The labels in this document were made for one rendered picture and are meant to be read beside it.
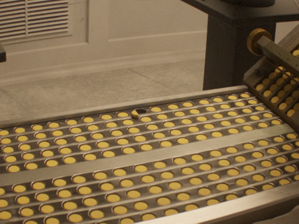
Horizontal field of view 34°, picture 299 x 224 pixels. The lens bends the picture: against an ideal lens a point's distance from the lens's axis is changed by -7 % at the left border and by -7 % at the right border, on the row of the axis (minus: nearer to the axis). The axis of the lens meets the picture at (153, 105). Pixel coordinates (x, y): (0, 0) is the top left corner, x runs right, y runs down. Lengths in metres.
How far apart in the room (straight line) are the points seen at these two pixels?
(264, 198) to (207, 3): 0.71
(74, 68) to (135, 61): 0.37
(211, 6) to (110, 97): 1.71
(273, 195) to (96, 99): 2.29
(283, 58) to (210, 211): 0.24
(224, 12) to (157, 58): 2.15
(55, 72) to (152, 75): 0.56
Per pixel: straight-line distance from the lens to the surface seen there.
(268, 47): 0.62
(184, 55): 3.24
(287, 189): 0.45
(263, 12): 1.09
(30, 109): 2.63
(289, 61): 0.59
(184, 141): 0.51
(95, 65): 3.05
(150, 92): 2.78
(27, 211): 0.42
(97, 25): 2.96
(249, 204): 0.43
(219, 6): 1.08
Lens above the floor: 1.21
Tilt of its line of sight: 27 degrees down
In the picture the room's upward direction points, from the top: 2 degrees clockwise
